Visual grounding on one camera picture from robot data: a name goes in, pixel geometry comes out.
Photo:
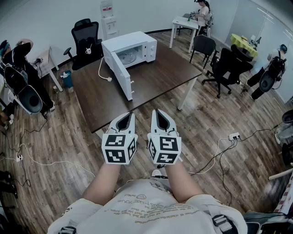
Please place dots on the white microwave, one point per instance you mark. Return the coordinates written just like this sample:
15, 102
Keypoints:
128, 40

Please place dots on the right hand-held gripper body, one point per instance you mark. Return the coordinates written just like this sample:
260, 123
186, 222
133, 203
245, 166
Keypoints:
164, 148

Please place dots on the person's white shoe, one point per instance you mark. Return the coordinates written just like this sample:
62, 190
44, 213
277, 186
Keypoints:
156, 173

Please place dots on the person's left forearm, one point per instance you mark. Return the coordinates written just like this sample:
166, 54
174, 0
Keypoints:
103, 182

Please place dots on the person's beige printed shirt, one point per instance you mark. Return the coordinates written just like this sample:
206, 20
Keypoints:
146, 212

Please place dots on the white water dispenser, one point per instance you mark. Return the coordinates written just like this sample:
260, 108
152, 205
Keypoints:
110, 25

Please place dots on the light wooden desk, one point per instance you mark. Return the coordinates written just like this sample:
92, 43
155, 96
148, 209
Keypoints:
49, 61

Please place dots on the teal waste bin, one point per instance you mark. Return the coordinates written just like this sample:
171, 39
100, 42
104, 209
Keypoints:
67, 80

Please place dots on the small clear bottle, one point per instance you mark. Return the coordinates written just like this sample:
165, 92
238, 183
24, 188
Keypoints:
56, 89

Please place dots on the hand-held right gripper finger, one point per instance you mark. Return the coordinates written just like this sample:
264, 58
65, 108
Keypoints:
154, 123
171, 125

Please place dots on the small white table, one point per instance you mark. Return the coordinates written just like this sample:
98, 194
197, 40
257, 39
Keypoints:
185, 22

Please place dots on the black mesh office chair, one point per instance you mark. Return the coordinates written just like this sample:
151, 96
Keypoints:
85, 34

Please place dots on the white power strip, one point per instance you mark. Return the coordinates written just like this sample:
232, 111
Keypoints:
234, 136
19, 157

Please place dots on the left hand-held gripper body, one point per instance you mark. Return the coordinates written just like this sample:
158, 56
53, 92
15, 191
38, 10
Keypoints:
119, 148

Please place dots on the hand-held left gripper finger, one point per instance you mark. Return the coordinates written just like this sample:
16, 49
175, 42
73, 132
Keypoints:
113, 126
132, 125

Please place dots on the dark grey plain chair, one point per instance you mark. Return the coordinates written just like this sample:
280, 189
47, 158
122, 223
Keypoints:
203, 43

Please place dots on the person's right forearm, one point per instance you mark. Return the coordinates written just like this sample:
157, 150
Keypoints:
183, 185

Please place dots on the yellow-green covered table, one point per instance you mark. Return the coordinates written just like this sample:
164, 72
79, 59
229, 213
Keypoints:
240, 42

